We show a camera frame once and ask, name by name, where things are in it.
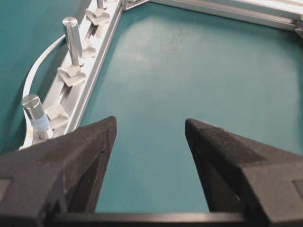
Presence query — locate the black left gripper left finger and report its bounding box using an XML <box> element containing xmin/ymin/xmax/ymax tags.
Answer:
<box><xmin>0</xmin><ymin>116</ymin><xmax>117</xmax><ymax>227</ymax></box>

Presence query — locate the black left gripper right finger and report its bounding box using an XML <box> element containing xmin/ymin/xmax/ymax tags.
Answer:
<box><xmin>185</xmin><ymin>118</ymin><xmax>303</xmax><ymax>227</ymax></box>

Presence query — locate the white plastic clip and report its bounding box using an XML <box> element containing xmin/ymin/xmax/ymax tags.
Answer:
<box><xmin>81</xmin><ymin>39</ymin><xmax>96</xmax><ymax>58</ymax></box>
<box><xmin>85</xmin><ymin>8</ymin><xmax>110</xmax><ymax>26</ymax></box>
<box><xmin>45</xmin><ymin>104</ymin><xmax>69</xmax><ymax>130</ymax></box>
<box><xmin>57</xmin><ymin>65</ymin><xmax>87</xmax><ymax>87</ymax></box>

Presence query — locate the white flat ethernet cable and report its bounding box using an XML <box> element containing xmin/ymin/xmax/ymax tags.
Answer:
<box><xmin>23</xmin><ymin>35</ymin><xmax>67</xmax><ymax>133</ymax></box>

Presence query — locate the metal post with blue tape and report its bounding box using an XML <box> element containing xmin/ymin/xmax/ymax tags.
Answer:
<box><xmin>22</xmin><ymin>94</ymin><xmax>53</xmax><ymax>141</ymax></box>

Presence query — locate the long aluminium frame rail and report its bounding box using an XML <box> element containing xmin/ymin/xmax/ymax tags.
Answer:
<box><xmin>22</xmin><ymin>0</ymin><xmax>124</xmax><ymax>148</ymax></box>

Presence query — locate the metal post middle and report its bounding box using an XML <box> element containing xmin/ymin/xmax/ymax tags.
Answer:
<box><xmin>62</xmin><ymin>17</ymin><xmax>84</xmax><ymax>67</ymax></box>

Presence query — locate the short aluminium cross rail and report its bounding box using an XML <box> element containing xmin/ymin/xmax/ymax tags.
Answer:
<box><xmin>123</xmin><ymin>0</ymin><xmax>303</xmax><ymax>30</ymax></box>

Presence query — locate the metal post top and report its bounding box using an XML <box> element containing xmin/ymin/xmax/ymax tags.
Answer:
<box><xmin>97</xmin><ymin>0</ymin><xmax>107</xmax><ymax>9</ymax></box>

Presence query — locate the aluminium corner bracket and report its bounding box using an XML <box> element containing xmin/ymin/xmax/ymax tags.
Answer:
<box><xmin>122</xmin><ymin>0</ymin><xmax>149</xmax><ymax>11</ymax></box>

